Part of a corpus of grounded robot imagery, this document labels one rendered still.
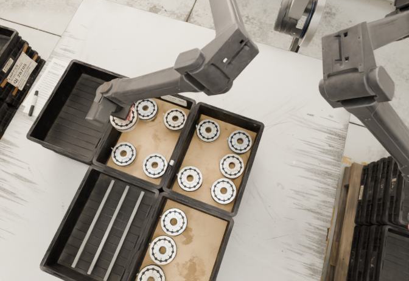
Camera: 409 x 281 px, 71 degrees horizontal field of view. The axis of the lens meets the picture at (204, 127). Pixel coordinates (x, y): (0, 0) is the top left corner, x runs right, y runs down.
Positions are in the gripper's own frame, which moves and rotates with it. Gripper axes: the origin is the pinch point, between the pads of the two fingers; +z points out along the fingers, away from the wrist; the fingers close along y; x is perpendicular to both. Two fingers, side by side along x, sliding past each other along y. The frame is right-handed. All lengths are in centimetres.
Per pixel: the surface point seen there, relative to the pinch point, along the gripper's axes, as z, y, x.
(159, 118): 21.8, 6.8, 10.0
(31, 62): 66, -103, 29
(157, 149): 21.7, 12.0, -3.8
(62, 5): 103, -141, 101
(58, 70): 34, -58, 19
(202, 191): 22.0, 36.4, -13.4
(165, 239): 19, 30, -36
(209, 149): 22.1, 32.7, 4.2
